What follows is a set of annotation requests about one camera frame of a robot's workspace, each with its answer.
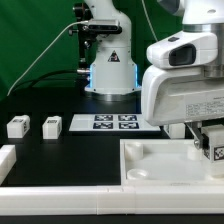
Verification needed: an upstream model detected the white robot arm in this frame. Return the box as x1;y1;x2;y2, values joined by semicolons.
84;0;224;149

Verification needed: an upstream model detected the white cable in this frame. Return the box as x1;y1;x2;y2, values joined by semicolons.
6;20;89;97

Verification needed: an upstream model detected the white front rail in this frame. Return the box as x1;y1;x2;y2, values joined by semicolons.
0;186;224;216

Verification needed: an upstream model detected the white left block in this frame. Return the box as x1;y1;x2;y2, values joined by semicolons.
0;145;17;185

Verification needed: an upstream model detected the black cable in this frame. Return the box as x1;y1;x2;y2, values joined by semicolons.
11;69;81;94

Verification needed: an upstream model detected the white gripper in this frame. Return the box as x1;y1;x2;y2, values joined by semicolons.
141;31;224;149

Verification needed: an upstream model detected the white square tabletop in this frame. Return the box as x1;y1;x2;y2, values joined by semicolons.
120;139;224;185

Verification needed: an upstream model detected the white marker plate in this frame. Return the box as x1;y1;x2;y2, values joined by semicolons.
69;114;160;132

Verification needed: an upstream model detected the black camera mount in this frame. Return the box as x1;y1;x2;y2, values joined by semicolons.
69;3;96;76

